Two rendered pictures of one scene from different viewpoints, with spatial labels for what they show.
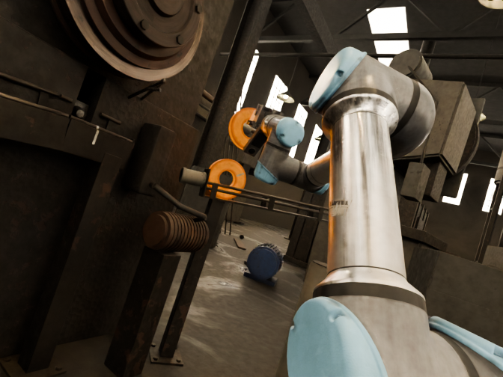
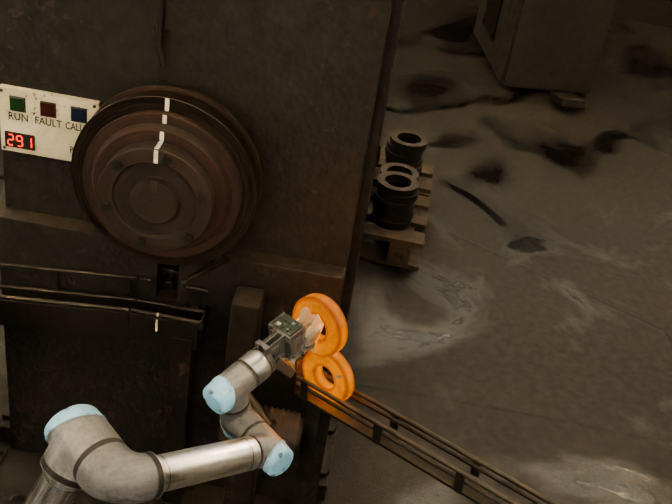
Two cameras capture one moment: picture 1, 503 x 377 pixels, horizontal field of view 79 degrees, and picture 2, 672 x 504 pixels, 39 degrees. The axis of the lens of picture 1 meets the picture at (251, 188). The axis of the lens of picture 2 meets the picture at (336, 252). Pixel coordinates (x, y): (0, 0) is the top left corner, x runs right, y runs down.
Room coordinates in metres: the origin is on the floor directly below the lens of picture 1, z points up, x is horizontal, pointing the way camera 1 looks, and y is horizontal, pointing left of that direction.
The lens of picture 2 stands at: (0.21, -1.52, 2.28)
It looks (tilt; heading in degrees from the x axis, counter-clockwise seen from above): 32 degrees down; 60
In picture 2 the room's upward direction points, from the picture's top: 9 degrees clockwise
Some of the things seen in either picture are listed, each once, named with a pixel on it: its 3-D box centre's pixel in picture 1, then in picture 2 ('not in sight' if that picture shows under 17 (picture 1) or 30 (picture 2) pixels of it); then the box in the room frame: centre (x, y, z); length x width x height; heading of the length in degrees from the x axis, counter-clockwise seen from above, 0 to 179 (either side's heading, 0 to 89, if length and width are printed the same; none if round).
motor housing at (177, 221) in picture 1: (158, 289); (255, 481); (1.07, 0.19, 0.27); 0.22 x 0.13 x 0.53; 148
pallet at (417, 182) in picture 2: not in sight; (308, 163); (2.07, 2.05, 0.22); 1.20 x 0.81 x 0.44; 146
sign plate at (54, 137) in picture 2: not in sight; (49, 125); (0.63, 0.76, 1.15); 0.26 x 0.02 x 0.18; 148
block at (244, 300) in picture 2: (149, 159); (245, 330); (1.07, 0.37, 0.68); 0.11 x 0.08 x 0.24; 58
